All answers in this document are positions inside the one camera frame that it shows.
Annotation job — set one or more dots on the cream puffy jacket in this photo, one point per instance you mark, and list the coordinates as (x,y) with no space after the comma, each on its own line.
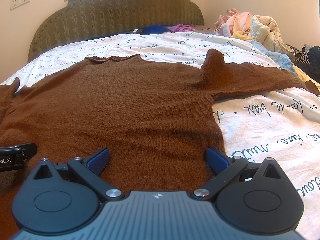
(265,30)

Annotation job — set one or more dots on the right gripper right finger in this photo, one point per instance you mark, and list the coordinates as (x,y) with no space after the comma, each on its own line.
(256,198)

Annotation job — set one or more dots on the white script-print duvet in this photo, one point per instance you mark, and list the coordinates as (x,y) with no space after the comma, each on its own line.
(283,124)

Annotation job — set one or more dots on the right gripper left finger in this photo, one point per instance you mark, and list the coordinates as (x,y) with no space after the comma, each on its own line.
(60,198)

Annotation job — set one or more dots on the light blue bed sheet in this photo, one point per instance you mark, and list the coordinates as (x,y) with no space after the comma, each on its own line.
(282,60)

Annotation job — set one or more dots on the brown knit sweater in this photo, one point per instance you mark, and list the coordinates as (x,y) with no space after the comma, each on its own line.
(156,119)

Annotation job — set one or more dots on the blue garment near headboard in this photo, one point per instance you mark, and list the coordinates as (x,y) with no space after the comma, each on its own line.
(152,29)

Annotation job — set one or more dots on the purple garment near headboard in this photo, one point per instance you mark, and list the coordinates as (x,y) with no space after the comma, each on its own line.
(180,28)

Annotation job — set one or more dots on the yellow cloth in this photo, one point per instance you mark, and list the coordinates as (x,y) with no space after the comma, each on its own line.
(239,35)

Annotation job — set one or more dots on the olive green upholstered headboard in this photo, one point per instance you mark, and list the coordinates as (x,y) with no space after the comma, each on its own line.
(82,20)

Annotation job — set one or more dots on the white double wall socket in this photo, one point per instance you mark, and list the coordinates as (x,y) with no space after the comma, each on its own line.
(17,3)

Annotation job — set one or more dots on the black patterned clothes pile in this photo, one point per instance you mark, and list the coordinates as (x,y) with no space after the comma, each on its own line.
(307,60)

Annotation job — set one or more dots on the pink clothes pile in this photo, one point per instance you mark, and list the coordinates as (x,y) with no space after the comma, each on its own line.
(232,22)

